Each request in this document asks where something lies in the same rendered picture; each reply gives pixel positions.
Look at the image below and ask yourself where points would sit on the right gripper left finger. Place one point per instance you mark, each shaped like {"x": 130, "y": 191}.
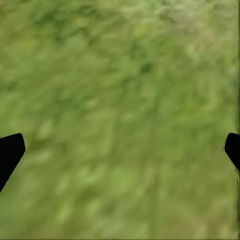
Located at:
{"x": 12, "y": 148}

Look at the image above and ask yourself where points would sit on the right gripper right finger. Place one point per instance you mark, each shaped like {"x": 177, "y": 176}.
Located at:
{"x": 232, "y": 148}

